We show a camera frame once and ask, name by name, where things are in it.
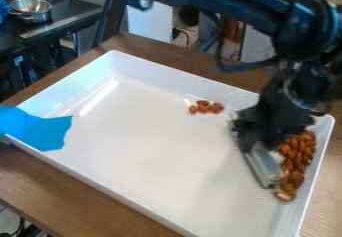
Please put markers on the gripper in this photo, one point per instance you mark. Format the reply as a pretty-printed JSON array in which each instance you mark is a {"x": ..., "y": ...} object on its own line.
[{"x": 272, "y": 118}]

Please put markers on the grey sweeping tool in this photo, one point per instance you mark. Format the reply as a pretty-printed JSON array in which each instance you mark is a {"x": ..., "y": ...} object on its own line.
[{"x": 262, "y": 163}]

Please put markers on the pile of brown bits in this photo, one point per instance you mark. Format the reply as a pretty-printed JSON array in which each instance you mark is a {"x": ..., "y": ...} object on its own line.
[
  {"x": 295, "y": 161},
  {"x": 206, "y": 107}
]

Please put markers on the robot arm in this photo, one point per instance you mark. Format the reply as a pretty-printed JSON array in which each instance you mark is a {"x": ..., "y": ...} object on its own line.
[{"x": 249, "y": 4}]

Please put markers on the white tray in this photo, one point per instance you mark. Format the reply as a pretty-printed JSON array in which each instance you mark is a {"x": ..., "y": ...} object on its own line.
[{"x": 151, "y": 141}]

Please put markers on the white board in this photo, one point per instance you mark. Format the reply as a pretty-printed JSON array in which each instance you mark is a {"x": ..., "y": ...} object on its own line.
[{"x": 149, "y": 21}]

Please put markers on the blue tape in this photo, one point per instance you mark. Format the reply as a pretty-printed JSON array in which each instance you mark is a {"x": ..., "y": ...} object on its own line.
[{"x": 33, "y": 129}]

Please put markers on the black table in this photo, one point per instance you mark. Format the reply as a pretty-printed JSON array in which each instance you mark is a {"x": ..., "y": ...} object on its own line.
[{"x": 40, "y": 31}]

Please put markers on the silver pot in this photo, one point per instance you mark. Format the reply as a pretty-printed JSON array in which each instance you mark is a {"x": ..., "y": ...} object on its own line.
[{"x": 31, "y": 9}]

